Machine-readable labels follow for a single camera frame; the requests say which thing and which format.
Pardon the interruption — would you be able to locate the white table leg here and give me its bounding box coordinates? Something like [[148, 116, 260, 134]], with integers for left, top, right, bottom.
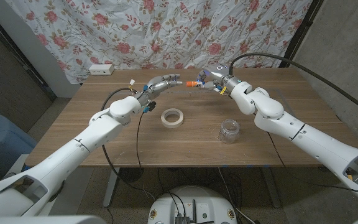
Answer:
[[103, 167, 121, 208]]

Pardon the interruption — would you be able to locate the beige masking tape roll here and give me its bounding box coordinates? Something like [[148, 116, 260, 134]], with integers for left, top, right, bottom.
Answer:
[[160, 108, 185, 129]]

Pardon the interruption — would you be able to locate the blue plastic bin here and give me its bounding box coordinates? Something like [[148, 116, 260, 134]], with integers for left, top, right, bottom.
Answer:
[[0, 114, 39, 175]]

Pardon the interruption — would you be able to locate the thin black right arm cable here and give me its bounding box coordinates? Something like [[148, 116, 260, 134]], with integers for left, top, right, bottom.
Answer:
[[265, 132, 358, 200]]

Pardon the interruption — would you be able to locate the floral backdrop cloth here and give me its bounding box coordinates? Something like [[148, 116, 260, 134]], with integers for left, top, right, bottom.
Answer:
[[4, 0, 313, 85]]

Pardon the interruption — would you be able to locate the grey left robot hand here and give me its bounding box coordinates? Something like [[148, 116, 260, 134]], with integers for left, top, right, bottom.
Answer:
[[135, 73, 183, 108]]

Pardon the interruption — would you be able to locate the white power strip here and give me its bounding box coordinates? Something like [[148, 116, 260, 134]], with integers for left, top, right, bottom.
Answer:
[[88, 63, 115, 76]]

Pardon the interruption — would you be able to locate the black wall rail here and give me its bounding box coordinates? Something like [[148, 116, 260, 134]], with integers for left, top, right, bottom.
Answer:
[[0, 6, 57, 101]]

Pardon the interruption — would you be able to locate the white robot torso base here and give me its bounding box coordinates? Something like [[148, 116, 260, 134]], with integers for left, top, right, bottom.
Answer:
[[147, 185, 238, 224]]

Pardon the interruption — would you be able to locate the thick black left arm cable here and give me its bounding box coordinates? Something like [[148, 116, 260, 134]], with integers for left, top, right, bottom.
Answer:
[[100, 87, 157, 202]]

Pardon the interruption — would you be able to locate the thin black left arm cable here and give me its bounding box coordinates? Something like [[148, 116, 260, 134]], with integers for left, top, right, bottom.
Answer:
[[135, 111, 145, 169]]

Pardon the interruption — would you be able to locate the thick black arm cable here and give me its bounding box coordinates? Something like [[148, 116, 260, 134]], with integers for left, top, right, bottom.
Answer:
[[100, 87, 157, 202], [227, 52, 358, 121]]

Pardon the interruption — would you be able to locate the black backdrop frame pole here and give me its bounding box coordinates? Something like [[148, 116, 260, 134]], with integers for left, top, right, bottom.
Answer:
[[280, 0, 324, 68]]

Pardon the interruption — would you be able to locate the grey table leg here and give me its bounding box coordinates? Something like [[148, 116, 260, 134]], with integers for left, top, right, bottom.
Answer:
[[261, 167, 282, 208]]

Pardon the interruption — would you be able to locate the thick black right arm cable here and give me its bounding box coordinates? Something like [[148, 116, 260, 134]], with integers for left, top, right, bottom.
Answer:
[[227, 52, 358, 121]]

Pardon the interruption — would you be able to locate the white left shoulder cover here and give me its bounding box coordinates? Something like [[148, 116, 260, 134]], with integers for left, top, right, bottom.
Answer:
[[0, 215, 107, 224]]

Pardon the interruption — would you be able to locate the clear glass jar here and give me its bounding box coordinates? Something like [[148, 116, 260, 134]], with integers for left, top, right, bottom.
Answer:
[[218, 119, 241, 145]]

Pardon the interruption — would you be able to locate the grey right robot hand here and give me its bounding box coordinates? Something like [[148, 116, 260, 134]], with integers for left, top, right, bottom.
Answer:
[[196, 63, 241, 94]]

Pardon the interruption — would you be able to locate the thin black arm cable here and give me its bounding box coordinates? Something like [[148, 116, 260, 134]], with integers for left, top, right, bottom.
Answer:
[[135, 111, 145, 169], [265, 132, 358, 200]]

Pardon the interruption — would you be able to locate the black round floor disc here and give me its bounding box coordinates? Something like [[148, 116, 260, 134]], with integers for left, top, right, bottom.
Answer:
[[119, 167, 145, 184]]

